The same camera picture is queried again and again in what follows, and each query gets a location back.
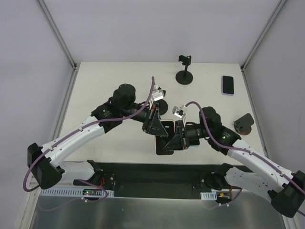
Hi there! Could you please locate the black phone cream case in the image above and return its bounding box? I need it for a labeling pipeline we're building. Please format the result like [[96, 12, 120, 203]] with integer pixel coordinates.
[[155, 120, 175, 156]]

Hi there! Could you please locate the black round-base phone stand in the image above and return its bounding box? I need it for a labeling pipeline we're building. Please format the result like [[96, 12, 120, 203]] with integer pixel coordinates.
[[157, 99, 168, 115]]

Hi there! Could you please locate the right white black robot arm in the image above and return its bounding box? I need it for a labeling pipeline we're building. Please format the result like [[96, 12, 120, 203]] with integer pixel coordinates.
[[164, 106, 305, 218]]

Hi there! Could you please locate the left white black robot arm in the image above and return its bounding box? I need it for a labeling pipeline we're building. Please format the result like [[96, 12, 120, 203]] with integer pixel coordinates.
[[27, 83, 168, 189]]

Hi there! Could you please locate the black phone blue case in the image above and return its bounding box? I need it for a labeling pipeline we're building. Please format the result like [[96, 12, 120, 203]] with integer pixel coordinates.
[[189, 139, 200, 147]]

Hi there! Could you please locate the black rear phone stand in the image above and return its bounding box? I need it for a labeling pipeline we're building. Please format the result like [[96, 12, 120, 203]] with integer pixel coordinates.
[[175, 55, 193, 85]]

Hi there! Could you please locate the black stand on brown disc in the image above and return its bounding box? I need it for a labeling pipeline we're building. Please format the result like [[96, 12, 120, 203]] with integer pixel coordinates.
[[234, 113, 254, 135]]

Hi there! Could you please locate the black phone lavender case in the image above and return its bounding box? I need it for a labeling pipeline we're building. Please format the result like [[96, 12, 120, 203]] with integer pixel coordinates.
[[221, 76, 234, 95]]

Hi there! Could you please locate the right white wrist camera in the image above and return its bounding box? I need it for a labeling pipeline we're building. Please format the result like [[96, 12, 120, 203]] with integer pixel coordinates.
[[172, 105, 188, 121]]

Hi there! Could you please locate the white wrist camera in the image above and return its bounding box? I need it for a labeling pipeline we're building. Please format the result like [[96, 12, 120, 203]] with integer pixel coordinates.
[[172, 105, 188, 121], [149, 84, 166, 108]]

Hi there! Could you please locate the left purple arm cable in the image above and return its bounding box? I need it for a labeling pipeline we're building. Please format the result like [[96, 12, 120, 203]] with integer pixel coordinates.
[[22, 76, 158, 203]]

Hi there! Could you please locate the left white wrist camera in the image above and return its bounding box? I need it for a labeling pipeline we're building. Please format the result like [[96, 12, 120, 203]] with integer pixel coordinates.
[[149, 84, 166, 108]]

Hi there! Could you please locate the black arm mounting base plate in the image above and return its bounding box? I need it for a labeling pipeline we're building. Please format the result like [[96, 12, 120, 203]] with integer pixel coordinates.
[[88, 163, 232, 199]]

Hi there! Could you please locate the right white slotted cable duct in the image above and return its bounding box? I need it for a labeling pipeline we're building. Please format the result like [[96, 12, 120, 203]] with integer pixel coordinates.
[[200, 191, 217, 201]]

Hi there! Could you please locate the white slotted cable duct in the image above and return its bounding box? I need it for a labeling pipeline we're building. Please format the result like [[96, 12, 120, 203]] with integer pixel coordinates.
[[200, 191, 217, 201], [40, 187, 114, 198]]

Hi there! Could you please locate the left aluminium frame post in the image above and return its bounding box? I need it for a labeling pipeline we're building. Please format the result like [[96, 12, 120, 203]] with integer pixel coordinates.
[[36, 0, 77, 70]]

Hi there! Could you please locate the aluminium frame post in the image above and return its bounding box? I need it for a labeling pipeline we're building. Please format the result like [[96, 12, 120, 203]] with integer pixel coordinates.
[[241, 0, 289, 72], [36, 0, 77, 70]]

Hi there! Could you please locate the left white slotted cable duct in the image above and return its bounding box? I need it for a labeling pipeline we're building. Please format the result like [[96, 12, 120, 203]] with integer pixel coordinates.
[[40, 187, 114, 198]]

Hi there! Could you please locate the right aluminium frame post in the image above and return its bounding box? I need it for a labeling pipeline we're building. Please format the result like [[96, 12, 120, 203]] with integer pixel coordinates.
[[241, 0, 289, 72]]

